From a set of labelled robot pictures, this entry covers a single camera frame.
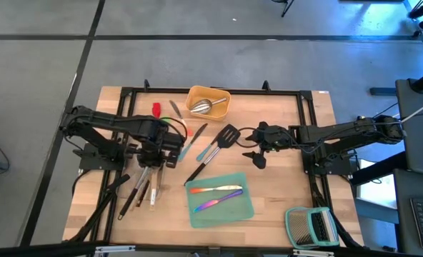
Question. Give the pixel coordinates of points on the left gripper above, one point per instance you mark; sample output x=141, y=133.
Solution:
x=158, y=137

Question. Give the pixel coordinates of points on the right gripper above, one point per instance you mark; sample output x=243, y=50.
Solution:
x=276, y=138

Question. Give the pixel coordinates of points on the black slotted turner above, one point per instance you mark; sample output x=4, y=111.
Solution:
x=229, y=135

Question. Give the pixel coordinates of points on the wooden spatula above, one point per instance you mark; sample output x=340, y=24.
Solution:
x=153, y=192

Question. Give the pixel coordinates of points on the green silicone utensil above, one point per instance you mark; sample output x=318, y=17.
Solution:
x=168, y=119

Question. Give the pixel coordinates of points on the red silicone spatula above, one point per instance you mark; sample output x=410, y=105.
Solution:
x=156, y=109

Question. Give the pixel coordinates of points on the orange plastic bin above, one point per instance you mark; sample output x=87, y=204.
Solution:
x=220, y=111

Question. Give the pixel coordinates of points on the silver metal scoop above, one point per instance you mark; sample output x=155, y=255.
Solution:
x=200, y=106

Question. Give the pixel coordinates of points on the rainbow iridescent knife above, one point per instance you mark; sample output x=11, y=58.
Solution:
x=218, y=201

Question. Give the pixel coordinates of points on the teal plastic tray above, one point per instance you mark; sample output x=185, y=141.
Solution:
x=233, y=217

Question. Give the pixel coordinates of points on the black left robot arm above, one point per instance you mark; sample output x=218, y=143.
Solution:
x=108, y=123

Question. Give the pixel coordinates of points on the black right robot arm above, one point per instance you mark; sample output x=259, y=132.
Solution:
x=340, y=133

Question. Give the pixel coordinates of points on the teal framed grater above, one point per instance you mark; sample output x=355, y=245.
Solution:
x=304, y=228

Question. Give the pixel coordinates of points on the black diagonal beam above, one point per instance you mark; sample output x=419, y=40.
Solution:
x=379, y=167

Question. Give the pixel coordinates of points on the grey blue floor bar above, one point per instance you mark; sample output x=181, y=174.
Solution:
x=383, y=91

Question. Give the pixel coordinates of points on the black stand legs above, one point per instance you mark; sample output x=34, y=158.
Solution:
x=286, y=7

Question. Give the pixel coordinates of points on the dark desk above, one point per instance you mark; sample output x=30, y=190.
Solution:
x=402, y=214

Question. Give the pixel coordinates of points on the dark grey side table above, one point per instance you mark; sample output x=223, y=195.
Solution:
x=422, y=135

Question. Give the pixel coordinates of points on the black aluminium table frame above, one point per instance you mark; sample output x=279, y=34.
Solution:
x=154, y=90

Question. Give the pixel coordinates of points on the black frame strut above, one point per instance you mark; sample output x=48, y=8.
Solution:
x=318, y=194
x=90, y=221

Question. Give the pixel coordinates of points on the black front frame rail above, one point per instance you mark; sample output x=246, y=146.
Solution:
x=36, y=250

